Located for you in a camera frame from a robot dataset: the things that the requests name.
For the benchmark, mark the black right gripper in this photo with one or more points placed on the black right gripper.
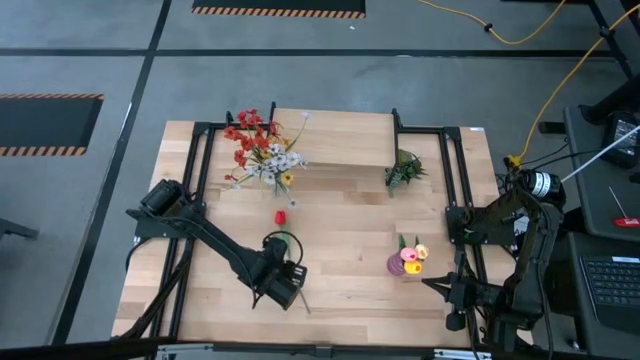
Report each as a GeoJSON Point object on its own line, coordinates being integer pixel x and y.
{"type": "Point", "coordinates": [467, 299]}

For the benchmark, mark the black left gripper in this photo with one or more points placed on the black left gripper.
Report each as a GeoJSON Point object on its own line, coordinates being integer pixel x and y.
{"type": "Point", "coordinates": [280, 280]}

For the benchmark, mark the yellow artificial tulip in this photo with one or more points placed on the yellow artificial tulip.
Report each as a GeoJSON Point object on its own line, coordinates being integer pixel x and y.
{"type": "Point", "coordinates": [413, 268]}

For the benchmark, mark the peach cream artificial tulip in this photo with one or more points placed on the peach cream artificial tulip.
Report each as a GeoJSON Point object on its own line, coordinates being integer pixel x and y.
{"type": "Point", "coordinates": [422, 251]}

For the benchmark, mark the pink artificial tulip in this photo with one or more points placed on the pink artificial tulip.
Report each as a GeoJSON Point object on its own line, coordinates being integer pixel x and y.
{"type": "Point", "coordinates": [409, 255]}

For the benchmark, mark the purple ribbed glass vase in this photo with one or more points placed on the purple ribbed glass vase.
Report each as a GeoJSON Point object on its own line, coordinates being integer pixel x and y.
{"type": "Point", "coordinates": [395, 265]}

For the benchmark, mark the red artificial tulip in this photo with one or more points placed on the red artificial tulip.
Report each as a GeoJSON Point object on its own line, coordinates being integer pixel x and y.
{"type": "Point", "coordinates": [280, 218]}

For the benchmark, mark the white artificial flower bunch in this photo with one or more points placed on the white artificial flower bunch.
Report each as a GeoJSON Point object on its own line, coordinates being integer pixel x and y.
{"type": "Point", "coordinates": [280, 161]}

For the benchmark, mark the red artificial flower bunch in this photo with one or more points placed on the red artificial flower bunch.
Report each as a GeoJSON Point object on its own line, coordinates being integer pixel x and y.
{"type": "Point", "coordinates": [247, 144]}

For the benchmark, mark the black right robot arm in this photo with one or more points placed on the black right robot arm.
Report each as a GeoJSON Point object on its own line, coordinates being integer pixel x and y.
{"type": "Point", "coordinates": [535, 260]}

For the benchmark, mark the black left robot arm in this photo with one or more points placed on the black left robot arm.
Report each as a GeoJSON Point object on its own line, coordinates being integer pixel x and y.
{"type": "Point", "coordinates": [215, 236]}

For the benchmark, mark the wooden shelf board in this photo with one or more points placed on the wooden shelf board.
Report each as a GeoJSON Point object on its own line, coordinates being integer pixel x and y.
{"type": "Point", "coordinates": [340, 137]}

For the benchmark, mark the clear glass vase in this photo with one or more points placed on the clear glass vase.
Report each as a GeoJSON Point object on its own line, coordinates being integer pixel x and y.
{"type": "Point", "coordinates": [284, 192]}

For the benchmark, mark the potted artificial succulent plant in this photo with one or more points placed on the potted artificial succulent plant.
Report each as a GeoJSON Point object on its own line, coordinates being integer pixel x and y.
{"type": "Point", "coordinates": [405, 170]}

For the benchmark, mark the black keyboard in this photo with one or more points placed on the black keyboard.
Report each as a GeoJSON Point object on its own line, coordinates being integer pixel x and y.
{"type": "Point", "coordinates": [615, 285]}

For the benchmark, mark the dark grey desk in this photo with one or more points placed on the dark grey desk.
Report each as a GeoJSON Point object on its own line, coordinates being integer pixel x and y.
{"type": "Point", "coordinates": [620, 350]}
{"type": "Point", "coordinates": [600, 200]}

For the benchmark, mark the black front crossbar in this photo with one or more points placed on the black front crossbar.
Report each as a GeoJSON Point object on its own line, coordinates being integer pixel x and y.
{"type": "Point", "coordinates": [75, 352]}

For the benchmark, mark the black tablet device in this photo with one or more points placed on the black tablet device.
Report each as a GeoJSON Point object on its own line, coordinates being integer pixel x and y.
{"type": "Point", "coordinates": [625, 135]}

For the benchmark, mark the black metal stand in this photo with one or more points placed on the black metal stand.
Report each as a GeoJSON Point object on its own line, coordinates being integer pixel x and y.
{"type": "Point", "coordinates": [615, 102]}

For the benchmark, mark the grey chair leg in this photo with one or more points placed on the grey chair leg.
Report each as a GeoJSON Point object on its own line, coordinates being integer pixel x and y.
{"type": "Point", "coordinates": [17, 230]}

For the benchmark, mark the black striped floor mat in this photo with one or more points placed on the black striped floor mat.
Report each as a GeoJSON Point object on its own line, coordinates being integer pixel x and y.
{"type": "Point", "coordinates": [45, 122]}
{"type": "Point", "coordinates": [280, 4]}

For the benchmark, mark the black metal shelf frame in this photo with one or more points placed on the black metal shelf frame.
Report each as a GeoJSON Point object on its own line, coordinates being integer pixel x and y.
{"type": "Point", "coordinates": [273, 111]}

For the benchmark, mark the black aluminium table frame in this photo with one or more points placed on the black aluminium table frame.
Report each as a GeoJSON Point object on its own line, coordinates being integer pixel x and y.
{"type": "Point", "coordinates": [202, 129]}

